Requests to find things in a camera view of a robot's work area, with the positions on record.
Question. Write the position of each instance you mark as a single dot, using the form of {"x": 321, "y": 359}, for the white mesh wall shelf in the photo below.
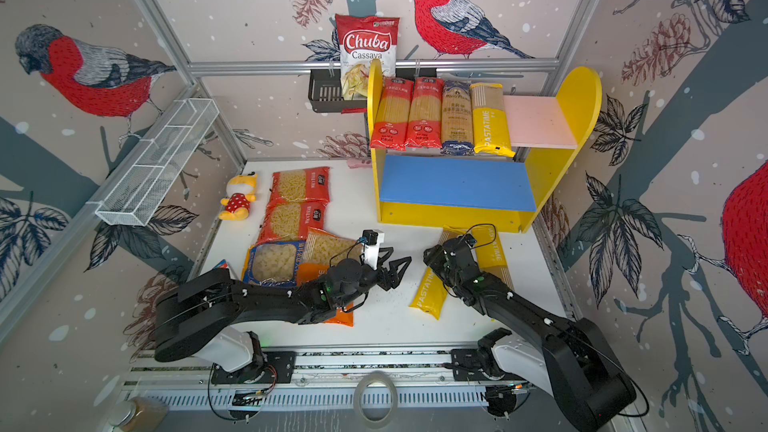
{"x": 162, "y": 156}

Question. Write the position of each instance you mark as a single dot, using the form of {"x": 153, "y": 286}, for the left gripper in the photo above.
{"x": 393, "y": 278}

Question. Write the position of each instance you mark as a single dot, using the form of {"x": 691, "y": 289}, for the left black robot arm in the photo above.
{"x": 190, "y": 316}

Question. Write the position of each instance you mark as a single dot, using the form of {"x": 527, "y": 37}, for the red macaroni bag far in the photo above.
{"x": 298, "y": 186}

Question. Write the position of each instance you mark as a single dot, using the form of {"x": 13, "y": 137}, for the yellow plush toy red dress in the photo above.
{"x": 240, "y": 194}

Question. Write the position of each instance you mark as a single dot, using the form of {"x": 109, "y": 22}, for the yellow Pastatime spaghetti bag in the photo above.
{"x": 490, "y": 254}
{"x": 431, "y": 295}
{"x": 490, "y": 125}

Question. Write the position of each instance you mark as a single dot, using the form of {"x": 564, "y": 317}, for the red macaroni bag near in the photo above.
{"x": 291, "y": 222}

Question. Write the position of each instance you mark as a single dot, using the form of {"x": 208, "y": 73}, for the red Chuba cassava chips bag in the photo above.
{"x": 361, "y": 41}

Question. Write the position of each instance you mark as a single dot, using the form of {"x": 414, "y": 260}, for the clear tape roll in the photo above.
{"x": 376, "y": 400}

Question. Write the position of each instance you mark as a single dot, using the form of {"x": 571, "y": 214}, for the orange Pastatime macaroni bag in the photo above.
{"x": 323, "y": 250}

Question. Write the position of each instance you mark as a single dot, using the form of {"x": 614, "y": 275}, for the red macaroni bag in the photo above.
{"x": 291, "y": 222}
{"x": 298, "y": 186}

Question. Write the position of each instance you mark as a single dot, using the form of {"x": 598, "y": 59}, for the blue macaroni bag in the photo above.
{"x": 273, "y": 264}

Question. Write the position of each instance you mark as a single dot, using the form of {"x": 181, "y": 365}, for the dark blue spaghetti bag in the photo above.
{"x": 456, "y": 119}

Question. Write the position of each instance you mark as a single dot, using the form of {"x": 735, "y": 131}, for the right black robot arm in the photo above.
{"x": 586, "y": 379}

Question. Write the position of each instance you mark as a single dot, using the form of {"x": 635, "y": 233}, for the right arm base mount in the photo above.
{"x": 501, "y": 355}

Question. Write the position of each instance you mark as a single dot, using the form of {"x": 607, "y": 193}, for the glass jar with lid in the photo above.
{"x": 138, "y": 414}

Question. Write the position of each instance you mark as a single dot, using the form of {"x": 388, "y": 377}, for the yellow shelf pink blue boards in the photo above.
{"x": 429, "y": 189}

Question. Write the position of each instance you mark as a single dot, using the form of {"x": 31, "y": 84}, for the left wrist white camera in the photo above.
{"x": 371, "y": 239}

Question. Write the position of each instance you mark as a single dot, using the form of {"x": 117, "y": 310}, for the black wire wall basket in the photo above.
{"x": 325, "y": 92}

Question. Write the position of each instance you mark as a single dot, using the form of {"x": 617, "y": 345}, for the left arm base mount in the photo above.
{"x": 265, "y": 367}

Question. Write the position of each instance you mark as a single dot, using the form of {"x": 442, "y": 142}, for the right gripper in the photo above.
{"x": 433, "y": 257}

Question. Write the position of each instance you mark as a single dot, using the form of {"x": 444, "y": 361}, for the red spaghetti bag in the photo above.
{"x": 424, "y": 122}
{"x": 390, "y": 125}

